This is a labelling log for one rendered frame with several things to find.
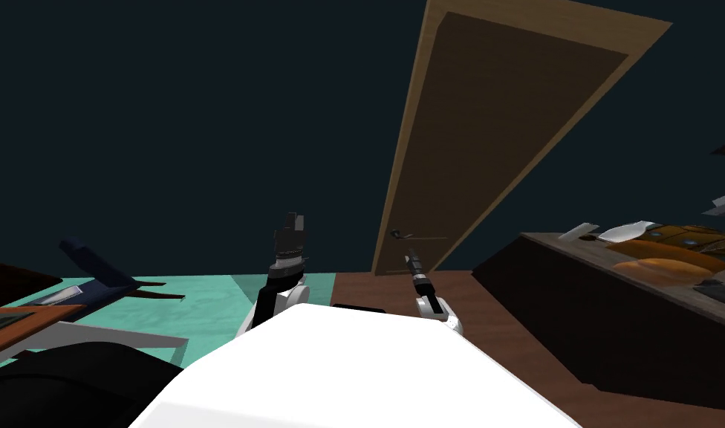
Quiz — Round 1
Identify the orange and white table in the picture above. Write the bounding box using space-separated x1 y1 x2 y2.
0 302 189 375

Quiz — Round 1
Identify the dark blue chair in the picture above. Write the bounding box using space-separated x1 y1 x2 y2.
26 236 186 307

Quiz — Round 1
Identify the brown wooden door leaf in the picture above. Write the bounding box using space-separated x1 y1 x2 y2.
377 10 631 276

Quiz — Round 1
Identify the dark wooden sideboard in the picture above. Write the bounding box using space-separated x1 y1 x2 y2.
471 218 725 415

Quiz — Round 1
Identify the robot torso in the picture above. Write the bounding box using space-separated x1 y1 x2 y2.
127 302 583 428

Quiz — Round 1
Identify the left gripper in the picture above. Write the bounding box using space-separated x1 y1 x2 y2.
273 213 308 258

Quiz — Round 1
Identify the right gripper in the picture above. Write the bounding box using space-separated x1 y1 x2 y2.
403 248 426 276

